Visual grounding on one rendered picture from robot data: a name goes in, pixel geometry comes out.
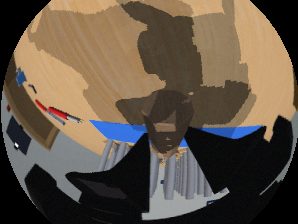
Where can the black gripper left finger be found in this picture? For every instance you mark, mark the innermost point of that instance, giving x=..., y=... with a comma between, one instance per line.
x=128, y=180

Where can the blue cube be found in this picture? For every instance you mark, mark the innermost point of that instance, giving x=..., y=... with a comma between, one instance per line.
x=21, y=78

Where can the blue flat strip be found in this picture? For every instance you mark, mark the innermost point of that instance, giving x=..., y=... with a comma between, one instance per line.
x=130, y=133

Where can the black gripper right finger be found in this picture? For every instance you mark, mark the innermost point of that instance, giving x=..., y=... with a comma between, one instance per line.
x=220, y=157

